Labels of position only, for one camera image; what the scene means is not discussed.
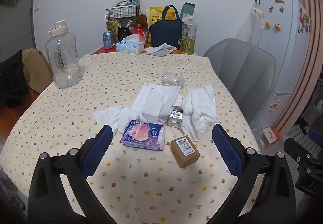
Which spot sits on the blue soda can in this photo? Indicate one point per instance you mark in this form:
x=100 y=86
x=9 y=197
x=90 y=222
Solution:
x=108 y=40

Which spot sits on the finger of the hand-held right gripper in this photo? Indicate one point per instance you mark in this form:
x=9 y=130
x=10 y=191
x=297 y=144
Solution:
x=297 y=147

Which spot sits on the floral tablecloth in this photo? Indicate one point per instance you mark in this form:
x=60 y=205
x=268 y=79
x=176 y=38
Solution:
x=126 y=75

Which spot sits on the white cloth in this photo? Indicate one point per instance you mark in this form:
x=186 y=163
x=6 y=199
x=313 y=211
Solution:
x=161 y=49

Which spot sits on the clear bottle with green plants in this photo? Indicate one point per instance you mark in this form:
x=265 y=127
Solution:
x=188 y=37

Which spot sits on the black utensil holder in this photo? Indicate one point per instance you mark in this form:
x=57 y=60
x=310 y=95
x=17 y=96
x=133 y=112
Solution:
x=123 y=32

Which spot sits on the silver blister pack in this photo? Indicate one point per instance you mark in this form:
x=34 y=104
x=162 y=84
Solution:
x=175 y=118

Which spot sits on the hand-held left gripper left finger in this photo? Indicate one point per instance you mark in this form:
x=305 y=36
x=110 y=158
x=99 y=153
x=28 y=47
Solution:
x=98 y=148

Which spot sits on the burger fridge magnet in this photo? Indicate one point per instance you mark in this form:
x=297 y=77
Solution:
x=267 y=24

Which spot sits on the large clear water jug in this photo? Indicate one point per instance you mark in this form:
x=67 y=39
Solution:
x=63 y=62

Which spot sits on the small brown cardboard box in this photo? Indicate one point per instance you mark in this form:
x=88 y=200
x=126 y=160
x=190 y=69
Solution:
x=185 y=152

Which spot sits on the pink curtain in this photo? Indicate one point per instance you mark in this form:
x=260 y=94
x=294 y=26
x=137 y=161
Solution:
x=305 y=37

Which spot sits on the black garment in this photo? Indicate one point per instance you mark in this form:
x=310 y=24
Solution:
x=12 y=80

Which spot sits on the navy lunch bag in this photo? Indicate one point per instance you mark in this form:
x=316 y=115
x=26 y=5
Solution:
x=165 y=33

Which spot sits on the red plastic container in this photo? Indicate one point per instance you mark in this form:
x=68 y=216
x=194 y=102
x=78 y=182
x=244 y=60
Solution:
x=138 y=31

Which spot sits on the brown jacket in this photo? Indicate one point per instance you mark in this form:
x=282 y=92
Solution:
x=36 y=70

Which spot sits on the figurine fridge magnets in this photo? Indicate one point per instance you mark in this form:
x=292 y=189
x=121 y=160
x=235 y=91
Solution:
x=275 y=106

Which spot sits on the white refrigerator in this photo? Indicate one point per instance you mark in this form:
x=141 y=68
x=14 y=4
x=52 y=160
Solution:
x=280 y=62

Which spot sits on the purple tissue packet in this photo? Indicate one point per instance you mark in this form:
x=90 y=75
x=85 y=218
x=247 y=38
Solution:
x=143 y=135

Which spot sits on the brown plush toy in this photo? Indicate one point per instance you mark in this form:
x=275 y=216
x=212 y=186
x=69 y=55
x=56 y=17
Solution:
x=142 y=19

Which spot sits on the blue white tissue box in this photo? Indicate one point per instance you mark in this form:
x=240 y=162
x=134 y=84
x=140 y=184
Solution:
x=130 y=46

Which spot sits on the white tissue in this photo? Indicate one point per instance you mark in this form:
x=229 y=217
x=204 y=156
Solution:
x=200 y=110
x=113 y=116

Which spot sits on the white mesh bag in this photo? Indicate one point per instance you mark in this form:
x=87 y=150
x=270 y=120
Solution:
x=257 y=29

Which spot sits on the grey chair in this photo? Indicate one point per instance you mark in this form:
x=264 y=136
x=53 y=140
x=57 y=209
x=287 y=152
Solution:
x=239 y=72

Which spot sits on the orange white cardboard box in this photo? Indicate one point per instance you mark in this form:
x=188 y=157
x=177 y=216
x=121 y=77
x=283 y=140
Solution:
x=270 y=137

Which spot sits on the clear bottle with yellow contents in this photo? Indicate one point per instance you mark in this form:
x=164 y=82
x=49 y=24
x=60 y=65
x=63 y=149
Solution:
x=111 y=29

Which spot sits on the clear plastic wrapper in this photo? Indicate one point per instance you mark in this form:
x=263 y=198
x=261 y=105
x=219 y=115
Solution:
x=172 y=79

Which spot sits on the green box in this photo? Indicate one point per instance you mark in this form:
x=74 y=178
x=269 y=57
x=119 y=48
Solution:
x=188 y=9

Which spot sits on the white plastic bag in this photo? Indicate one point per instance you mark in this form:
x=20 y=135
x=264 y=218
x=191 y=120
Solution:
x=154 y=100

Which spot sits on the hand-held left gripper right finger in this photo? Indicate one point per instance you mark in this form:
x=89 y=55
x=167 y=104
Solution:
x=225 y=148

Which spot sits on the yellow snack bag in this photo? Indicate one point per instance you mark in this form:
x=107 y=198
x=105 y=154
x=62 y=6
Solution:
x=155 y=16

